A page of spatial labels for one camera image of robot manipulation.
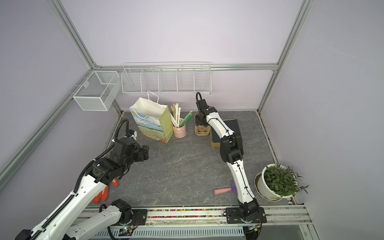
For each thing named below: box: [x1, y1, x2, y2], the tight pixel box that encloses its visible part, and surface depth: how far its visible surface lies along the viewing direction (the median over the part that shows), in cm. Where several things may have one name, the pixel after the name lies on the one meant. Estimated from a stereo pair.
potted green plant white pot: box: [254, 163, 309, 202], surface depth 71 cm
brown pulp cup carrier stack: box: [194, 124, 211, 136], surface depth 104 cm
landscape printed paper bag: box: [129, 91, 174, 144], surface depth 93 cm
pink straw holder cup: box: [172, 123, 187, 139], surface depth 106 cm
